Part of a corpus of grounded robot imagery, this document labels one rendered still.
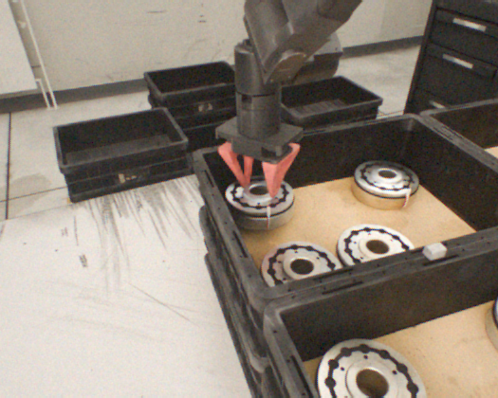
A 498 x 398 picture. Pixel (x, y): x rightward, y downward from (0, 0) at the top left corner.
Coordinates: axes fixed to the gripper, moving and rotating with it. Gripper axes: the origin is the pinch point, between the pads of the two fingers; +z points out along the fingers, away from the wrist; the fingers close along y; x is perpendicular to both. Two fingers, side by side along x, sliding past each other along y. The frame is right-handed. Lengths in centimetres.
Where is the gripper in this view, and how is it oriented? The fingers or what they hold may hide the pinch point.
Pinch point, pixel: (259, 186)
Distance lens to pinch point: 58.4
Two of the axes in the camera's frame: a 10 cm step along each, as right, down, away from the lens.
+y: -8.3, -3.0, 4.6
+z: 0.2, 8.2, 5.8
